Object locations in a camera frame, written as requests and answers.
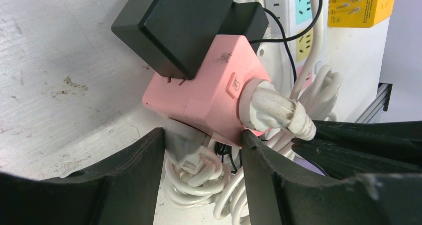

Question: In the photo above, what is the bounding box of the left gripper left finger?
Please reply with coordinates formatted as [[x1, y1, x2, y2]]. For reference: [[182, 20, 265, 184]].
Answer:
[[0, 128, 164, 225]]

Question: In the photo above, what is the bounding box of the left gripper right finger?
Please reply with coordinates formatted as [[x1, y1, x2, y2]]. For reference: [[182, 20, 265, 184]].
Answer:
[[242, 121, 422, 225]]

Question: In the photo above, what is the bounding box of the pink cube socket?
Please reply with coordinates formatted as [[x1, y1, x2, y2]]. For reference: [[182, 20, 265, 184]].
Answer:
[[142, 35, 270, 147]]

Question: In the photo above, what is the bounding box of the white multi-socket power strip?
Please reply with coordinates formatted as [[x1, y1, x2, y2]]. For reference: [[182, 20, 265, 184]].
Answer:
[[250, 0, 324, 100]]

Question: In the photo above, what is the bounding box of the yellow cube plug adapter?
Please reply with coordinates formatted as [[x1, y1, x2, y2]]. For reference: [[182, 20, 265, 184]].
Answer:
[[327, 0, 395, 28]]

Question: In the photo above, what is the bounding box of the small black plug on cube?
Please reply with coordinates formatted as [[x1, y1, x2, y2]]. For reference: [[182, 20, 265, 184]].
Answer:
[[209, 2, 269, 55]]

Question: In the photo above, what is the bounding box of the purple power strip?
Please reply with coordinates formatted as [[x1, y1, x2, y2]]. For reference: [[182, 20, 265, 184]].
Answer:
[[293, 156, 328, 176]]

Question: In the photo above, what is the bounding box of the black adapter on pink cube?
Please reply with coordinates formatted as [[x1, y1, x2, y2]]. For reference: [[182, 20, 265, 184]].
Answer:
[[111, 0, 233, 80]]

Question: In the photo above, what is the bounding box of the white cord of pink cube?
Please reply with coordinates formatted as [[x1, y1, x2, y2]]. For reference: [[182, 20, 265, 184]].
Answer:
[[163, 0, 344, 225]]

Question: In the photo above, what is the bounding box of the aluminium frame rail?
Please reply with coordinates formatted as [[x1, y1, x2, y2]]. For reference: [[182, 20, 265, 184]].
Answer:
[[355, 83, 393, 123]]

